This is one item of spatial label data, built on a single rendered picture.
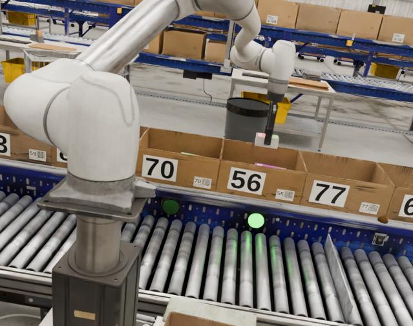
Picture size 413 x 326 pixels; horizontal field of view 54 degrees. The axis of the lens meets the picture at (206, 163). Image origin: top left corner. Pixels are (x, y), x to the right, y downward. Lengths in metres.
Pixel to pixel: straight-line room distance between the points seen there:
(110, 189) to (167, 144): 1.25
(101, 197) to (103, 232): 0.11
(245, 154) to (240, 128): 2.34
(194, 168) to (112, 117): 1.03
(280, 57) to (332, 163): 0.70
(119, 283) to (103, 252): 0.08
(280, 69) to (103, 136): 1.04
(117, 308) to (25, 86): 0.57
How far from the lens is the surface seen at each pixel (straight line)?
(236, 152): 2.12
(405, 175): 2.31
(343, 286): 1.67
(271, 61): 1.76
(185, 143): 2.13
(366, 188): 1.95
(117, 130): 0.88
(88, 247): 1.02
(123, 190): 0.94
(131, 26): 1.21
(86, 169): 0.91
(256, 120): 4.44
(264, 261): 1.74
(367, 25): 6.45
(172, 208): 1.88
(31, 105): 1.02
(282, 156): 2.14
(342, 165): 2.20
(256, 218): 1.87
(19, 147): 2.09
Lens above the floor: 1.74
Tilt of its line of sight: 23 degrees down
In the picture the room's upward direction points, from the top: 8 degrees clockwise
